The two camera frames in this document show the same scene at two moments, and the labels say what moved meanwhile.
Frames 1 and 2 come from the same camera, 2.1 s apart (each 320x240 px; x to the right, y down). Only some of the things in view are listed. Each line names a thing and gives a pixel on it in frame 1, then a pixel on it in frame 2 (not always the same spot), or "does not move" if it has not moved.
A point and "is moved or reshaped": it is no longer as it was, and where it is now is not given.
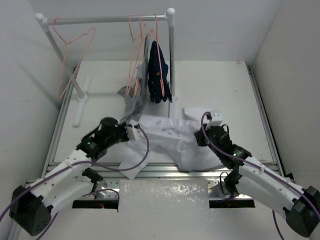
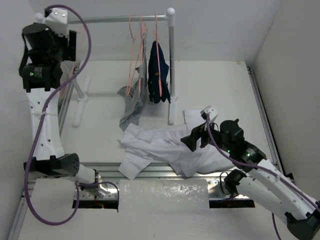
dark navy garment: x=157 y=74 does not move
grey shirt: x=137 y=103 does not move
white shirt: x=175 y=140 is moved or reshaped
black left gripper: x=124 y=129 -> x=71 y=45
